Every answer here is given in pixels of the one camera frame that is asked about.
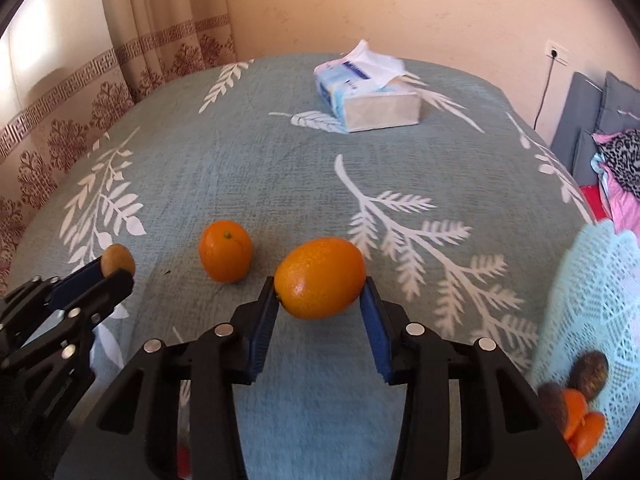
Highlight pink cloth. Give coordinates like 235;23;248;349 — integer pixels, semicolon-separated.
592;160;640;236

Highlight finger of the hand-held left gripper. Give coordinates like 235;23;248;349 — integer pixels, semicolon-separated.
0;267;136;373
0;260;108;332

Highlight small tangerine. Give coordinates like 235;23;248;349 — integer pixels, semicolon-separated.
199;220;253;284
560;387;588;441

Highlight beige patterned curtain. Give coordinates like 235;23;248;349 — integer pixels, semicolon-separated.
0;0;238;301

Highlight grey cushion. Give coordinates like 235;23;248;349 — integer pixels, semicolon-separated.
550;71;606;161
572;129;601;188
595;71;640;133

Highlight blue white tissue pack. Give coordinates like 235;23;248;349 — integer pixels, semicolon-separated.
313;39;422;134

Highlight oval yellow-orange citrus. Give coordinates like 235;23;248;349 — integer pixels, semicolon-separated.
273;238;367;321

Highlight teal leaf-print tablecloth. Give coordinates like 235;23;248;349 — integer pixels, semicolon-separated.
7;52;598;480

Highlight rough brown fruit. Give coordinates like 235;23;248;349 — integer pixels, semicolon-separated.
567;351;610;402

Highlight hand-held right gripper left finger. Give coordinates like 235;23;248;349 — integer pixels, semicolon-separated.
55;276;281;480

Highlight leopard print cloth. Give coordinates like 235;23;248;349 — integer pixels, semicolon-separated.
592;130;640;193

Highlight red cloth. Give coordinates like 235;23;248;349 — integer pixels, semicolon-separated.
580;185;613;223

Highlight white wall socket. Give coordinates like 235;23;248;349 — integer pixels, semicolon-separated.
544;40;571;66

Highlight tan oval kiwi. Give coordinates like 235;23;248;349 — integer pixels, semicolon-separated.
101;243;136;278

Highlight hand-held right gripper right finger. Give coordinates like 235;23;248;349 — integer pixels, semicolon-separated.
359;276;583;480

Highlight black power cable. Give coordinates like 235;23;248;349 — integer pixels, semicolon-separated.
532;57;558;131

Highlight teal lace plastic basket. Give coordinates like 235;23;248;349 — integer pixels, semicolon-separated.
530;219;640;471

